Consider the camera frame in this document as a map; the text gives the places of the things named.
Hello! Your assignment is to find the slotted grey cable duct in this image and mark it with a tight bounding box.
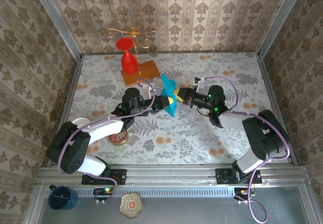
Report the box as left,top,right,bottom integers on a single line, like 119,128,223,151
42,186,253,198

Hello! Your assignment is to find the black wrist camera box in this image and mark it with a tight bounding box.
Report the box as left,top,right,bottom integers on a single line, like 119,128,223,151
141,81,155,100
191,76,205,93

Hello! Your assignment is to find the red wine glass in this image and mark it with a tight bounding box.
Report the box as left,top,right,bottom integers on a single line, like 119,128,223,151
116,37,140,76

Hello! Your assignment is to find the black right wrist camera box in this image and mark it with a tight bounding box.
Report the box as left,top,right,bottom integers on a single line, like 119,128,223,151
191,76,205,93

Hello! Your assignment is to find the aluminium table side rail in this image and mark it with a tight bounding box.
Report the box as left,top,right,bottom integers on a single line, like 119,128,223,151
256,54,298,165
46,57,84,168

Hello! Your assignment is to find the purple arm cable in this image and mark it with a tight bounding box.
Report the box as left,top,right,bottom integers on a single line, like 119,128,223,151
57,78,156,204
198,75,291,224

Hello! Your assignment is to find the blue cloth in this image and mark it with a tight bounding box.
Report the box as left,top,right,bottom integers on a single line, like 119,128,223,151
160,74,179,118

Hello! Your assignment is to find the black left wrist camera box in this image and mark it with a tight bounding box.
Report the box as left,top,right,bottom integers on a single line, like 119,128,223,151
141,81,155,100

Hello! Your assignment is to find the flower-shaped patterned dish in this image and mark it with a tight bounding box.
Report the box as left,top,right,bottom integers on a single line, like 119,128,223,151
119,192,144,219

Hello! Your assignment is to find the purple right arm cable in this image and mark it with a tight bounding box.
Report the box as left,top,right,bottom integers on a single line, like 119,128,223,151
198,75,291,224

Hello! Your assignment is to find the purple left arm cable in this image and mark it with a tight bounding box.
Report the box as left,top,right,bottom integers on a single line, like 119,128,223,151
57,78,156,204

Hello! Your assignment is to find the aluminium front rail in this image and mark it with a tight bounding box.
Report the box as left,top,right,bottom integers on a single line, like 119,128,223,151
36,164,312,187

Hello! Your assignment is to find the white bowl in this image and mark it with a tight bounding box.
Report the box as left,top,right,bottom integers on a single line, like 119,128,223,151
72,117,91,129

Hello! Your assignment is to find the round red gold tin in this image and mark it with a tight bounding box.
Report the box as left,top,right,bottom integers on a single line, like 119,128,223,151
108,130,129,147

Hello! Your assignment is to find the aluminium frame post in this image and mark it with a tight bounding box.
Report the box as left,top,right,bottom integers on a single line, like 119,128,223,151
29,0,83,61
257,0,307,58

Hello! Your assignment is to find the gold wire rack wooden base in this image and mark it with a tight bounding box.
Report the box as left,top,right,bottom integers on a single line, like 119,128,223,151
104,12,162,87

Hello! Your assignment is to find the dark blue mug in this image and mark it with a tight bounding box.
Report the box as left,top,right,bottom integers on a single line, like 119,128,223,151
47,185,79,211

